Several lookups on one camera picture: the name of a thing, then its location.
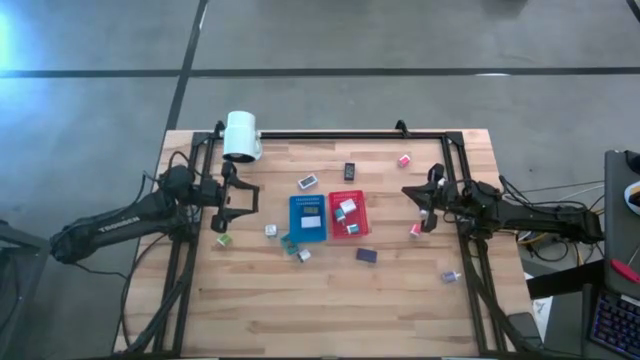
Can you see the red hand tool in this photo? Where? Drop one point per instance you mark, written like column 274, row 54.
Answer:
column 624, row 270

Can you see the black frame clamp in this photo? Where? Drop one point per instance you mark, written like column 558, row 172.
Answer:
column 218, row 129
column 401, row 128

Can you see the dark grey desk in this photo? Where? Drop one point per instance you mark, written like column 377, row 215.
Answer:
column 617, row 225

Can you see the blue digital display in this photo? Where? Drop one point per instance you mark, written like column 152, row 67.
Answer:
column 310, row 210

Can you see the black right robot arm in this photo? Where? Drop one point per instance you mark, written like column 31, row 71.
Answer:
column 550, row 220

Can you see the red plastic basket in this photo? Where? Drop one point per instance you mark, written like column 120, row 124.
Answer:
column 362, row 200

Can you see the black digital display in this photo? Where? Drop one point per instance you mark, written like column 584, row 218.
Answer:
column 349, row 171

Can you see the black desk crossbar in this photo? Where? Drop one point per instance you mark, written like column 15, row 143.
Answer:
column 565, row 280

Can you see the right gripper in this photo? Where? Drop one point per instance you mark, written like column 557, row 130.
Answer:
column 429, row 223

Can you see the blue plastic basket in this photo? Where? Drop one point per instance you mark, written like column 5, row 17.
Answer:
column 297, row 235

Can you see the white and grey charger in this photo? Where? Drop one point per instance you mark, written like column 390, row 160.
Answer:
column 303, row 255

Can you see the white-framed digital display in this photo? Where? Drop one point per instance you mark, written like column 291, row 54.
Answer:
column 308, row 181

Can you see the black metal table frame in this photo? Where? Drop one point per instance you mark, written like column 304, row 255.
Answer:
column 325, row 135

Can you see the black smartphone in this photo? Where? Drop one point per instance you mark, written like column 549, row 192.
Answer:
column 524, row 325

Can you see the white paper sheet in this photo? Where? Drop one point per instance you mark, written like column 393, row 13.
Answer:
column 542, row 310

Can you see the teal rectangular device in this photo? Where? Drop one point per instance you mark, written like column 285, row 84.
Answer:
column 289, row 243

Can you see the white cylindrical projector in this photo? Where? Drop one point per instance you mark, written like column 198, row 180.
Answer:
column 241, row 135

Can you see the black backlit keyboard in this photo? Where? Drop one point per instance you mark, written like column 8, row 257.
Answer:
column 617, row 325

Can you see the black computer mouse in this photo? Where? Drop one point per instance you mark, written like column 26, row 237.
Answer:
column 633, row 161

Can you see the grey metal cart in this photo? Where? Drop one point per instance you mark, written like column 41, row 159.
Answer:
column 30, row 240

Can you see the green wall charger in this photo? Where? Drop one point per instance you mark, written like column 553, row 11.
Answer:
column 224, row 240

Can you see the white round device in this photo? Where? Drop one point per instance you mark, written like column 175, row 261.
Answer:
column 634, row 197

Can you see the white rectangular box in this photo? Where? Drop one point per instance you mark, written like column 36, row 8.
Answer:
column 310, row 222

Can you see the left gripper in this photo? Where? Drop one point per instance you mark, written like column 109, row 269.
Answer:
column 218, row 224

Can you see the lavender wall charger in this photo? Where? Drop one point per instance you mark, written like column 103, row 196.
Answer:
column 449, row 277

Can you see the pink wall charger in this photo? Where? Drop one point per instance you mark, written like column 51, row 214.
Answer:
column 415, row 230
column 404, row 160

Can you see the purple rectangular box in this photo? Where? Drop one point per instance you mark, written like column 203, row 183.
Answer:
column 366, row 255

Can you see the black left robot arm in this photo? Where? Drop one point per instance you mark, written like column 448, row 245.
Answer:
column 120, row 227

